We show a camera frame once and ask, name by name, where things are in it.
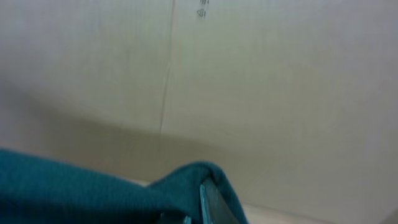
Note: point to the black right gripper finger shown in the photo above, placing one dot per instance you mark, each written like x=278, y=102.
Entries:
x=214, y=209

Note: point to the black t-shirt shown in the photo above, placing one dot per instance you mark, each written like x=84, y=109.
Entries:
x=36, y=190

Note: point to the cardboard back panel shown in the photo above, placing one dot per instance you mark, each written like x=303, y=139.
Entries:
x=295, y=100

